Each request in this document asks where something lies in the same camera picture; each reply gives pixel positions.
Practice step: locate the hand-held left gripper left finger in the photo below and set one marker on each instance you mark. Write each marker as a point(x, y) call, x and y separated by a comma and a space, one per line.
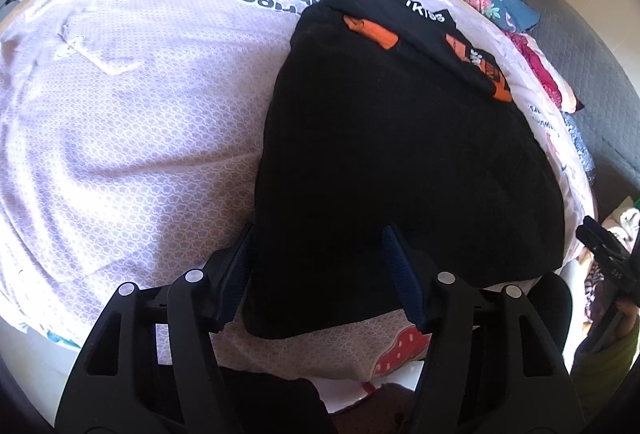
point(235, 284)

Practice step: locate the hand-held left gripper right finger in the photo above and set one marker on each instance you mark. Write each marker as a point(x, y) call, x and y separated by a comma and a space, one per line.
point(402, 274)

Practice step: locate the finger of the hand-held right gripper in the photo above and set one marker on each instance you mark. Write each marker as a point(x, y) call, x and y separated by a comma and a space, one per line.
point(600, 241)

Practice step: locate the black long-sleeved sweater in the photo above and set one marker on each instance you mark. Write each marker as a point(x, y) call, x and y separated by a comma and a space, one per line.
point(400, 154)

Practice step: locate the person's right forearm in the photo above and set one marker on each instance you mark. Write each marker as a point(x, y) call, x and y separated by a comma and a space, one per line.
point(607, 359)

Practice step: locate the pile of colourful clothes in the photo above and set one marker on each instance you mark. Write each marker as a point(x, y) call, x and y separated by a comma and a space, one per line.
point(620, 224)

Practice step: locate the blue white patterned cloth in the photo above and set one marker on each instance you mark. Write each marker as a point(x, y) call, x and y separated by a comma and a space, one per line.
point(580, 149)

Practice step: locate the red floral pillow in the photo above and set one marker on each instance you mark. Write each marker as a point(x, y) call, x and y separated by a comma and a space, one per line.
point(545, 69)

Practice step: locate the grey quilted headboard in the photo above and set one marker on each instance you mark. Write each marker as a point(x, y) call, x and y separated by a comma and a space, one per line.
point(575, 49)

